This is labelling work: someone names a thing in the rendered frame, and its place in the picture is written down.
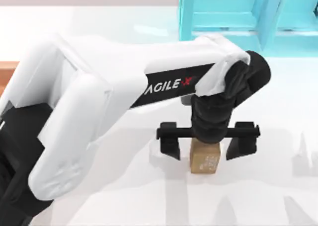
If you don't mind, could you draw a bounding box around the brown cardboard box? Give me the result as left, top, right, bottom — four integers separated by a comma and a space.
189, 138, 222, 175

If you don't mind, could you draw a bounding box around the light blue rack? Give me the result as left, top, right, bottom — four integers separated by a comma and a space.
177, 0, 318, 57

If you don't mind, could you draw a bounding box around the wooden furniture piece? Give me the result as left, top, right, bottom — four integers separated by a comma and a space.
0, 61, 20, 96

